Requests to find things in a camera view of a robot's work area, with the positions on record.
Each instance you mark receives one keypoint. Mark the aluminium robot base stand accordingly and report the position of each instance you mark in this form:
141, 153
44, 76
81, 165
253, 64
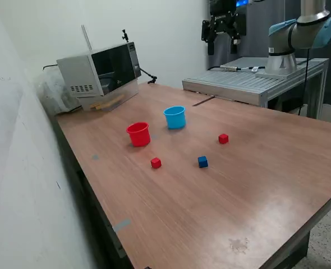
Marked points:
238, 84

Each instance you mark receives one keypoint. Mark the dark grey curtain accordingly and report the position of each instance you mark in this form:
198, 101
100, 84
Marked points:
258, 42

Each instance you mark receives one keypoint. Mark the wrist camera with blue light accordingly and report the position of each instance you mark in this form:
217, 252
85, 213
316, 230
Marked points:
242, 2

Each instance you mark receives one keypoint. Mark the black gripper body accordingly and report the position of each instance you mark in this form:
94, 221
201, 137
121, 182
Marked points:
223, 11

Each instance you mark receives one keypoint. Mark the small white tag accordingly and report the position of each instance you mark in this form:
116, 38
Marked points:
254, 69

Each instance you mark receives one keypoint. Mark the silver microwave oven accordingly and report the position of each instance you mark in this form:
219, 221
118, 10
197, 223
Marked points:
78, 70

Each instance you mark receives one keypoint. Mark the clear plastic bag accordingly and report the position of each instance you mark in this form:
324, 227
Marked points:
50, 95

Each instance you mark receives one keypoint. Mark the clear plastic box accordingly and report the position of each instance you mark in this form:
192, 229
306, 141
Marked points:
127, 92

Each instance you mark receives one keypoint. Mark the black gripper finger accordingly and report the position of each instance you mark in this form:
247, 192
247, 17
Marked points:
207, 30
239, 25

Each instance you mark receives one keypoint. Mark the silver cylinder connector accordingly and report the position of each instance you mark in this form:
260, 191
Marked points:
229, 67

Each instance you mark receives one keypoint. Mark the small blue cube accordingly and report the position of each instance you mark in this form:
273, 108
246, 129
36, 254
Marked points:
202, 162

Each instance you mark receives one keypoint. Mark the black camera mount stud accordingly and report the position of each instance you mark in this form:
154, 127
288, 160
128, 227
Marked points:
124, 35

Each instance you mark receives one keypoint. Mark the small red cube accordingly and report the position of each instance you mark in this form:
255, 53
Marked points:
223, 139
156, 163

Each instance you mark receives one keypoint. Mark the blue plastic cup bin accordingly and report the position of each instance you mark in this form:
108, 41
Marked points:
174, 120

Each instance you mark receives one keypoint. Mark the red plastic cup bin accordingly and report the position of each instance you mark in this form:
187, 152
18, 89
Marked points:
138, 137

